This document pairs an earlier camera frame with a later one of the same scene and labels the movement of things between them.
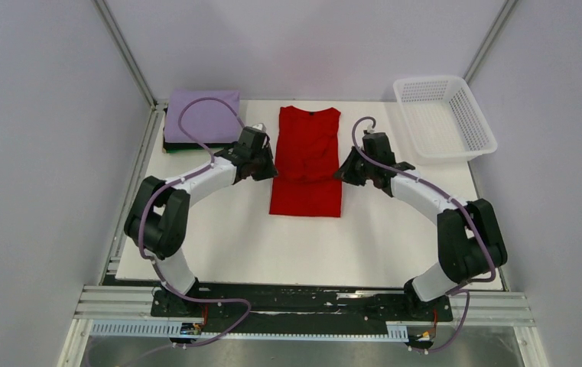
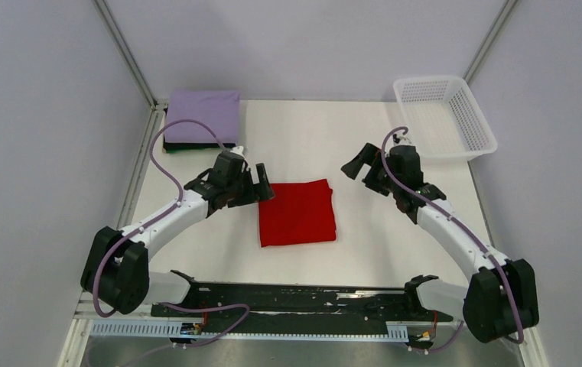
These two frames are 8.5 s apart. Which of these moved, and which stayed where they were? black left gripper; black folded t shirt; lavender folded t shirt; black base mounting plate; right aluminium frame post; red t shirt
Moved: red t shirt; black left gripper
Stayed: right aluminium frame post; black folded t shirt; black base mounting plate; lavender folded t shirt
